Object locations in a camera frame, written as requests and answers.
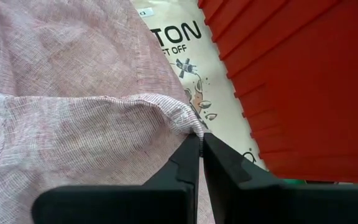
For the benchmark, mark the cream printed tote bag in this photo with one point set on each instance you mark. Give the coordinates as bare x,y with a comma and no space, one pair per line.
222,102

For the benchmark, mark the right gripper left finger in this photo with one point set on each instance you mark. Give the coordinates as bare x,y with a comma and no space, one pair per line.
135,205

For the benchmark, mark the pink garment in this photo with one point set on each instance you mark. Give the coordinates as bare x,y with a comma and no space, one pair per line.
57,93

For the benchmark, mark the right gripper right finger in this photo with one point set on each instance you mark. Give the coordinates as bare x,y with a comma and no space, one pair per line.
275,205

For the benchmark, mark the red plastic laundry bin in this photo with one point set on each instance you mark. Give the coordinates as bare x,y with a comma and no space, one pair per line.
306,93

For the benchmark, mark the green table mat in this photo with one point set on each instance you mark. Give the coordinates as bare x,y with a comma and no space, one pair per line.
294,181

